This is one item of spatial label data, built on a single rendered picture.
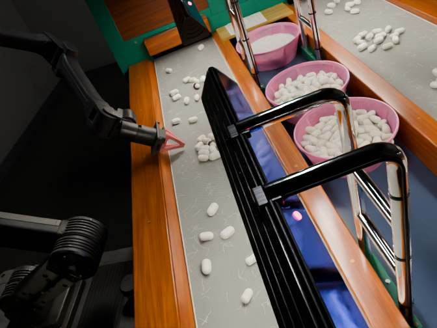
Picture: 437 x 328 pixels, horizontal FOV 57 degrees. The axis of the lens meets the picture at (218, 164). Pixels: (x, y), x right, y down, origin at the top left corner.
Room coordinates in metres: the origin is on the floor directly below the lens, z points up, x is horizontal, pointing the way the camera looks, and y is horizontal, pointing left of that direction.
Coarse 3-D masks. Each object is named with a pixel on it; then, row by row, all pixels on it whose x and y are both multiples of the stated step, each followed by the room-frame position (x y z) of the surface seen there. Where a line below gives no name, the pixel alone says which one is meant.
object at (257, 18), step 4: (260, 12) 1.82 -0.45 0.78; (248, 16) 1.83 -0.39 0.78; (252, 16) 1.81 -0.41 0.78; (256, 16) 1.79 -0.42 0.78; (260, 16) 1.77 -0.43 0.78; (244, 20) 1.81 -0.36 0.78; (248, 20) 1.79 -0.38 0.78; (252, 20) 1.77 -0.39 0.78; (256, 20) 1.75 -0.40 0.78; (260, 20) 1.73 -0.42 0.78; (264, 20) 1.71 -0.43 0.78; (228, 24) 1.84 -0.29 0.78; (248, 24) 1.74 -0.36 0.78; (252, 24) 1.72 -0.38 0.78; (256, 24) 1.71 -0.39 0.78; (228, 28) 1.79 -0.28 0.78; (232, 28) 1.78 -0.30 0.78; (232, 32) 1.73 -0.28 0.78
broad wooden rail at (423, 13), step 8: (392, 0) 1.45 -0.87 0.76; (400, 0) 1.40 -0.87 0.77; (408, 0) 1.37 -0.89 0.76; (416, 0) 1.35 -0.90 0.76; (424, 0) 1.32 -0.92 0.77; (432, 0) 1.30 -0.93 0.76; (408, 8) 1.33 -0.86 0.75; (416, 8) 1.29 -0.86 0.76; (424, 8) 1.27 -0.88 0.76; (432, 8) 1.24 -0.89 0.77; (424, 16) 1.24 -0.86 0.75; (432, 16) 1.19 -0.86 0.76
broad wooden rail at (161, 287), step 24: (144, 72) 1.73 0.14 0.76; (144, 96) 1.50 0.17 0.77; (144, 120) 1.31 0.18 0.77; (144, 168) 1.03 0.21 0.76; (168, 168) 1.00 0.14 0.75; (144, 192) 0.91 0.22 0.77; (168, 192) 0.89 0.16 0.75; (144, 216) 0.82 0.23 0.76; (168, 216) 0.78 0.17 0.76; (144, 240) 0.73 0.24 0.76; (168, 240) 0.70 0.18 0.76; (144, 264) 0.66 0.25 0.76; (168, 264) 0.63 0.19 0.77; (144, 288) 0.59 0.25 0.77; (168, 288) 0.56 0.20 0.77; (144, 312) 0.53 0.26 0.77; (168, 312) 0.51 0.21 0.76; (192, 312) 0.50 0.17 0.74
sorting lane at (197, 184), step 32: (160, 64) 1.81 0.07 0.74; (192, 64) 1.67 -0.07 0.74; (224, 64) 1.54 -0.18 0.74; (160, 96) 1.50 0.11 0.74; (192, 96) 1.39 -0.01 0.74; (192, 128) 1.17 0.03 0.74; (192, 160) 1.00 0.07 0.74; (192, 192) 0.86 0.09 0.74; (224, 192) 0.81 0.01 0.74; (192, 224) 0.74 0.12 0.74; (224, 224) 0.70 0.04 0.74; (192, 256) 0.64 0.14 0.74; (224, 256) 0.61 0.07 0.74; (192, 288) 0.56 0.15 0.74; (224, 288) 0.53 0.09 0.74; (256, 288) 0.50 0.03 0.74; (224, 320) 0.46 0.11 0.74; (256, 320) 0.43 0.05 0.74
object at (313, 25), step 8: (296, 0) 1.44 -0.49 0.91; (312, 0) 1.29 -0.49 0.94; (296, 8) 1.44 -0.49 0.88; (312, 8) 1.28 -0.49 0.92; (312, 16) 1.29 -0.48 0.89; (304, 24) 1.38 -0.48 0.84; (312, 24) 1.29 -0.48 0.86; (304, 32) 1.44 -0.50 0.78; (312, 32) 1.30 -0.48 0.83; (304, 40) 1.44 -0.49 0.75; (320, 40) 1.29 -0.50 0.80; (304, 48) 1.44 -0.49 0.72; (320, 48) 1.28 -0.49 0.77; (304, 56) 1.44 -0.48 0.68; (312, 56) 1.36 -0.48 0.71; (320, 56) 1.29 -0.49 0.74; (320, 64) 1.28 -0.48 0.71
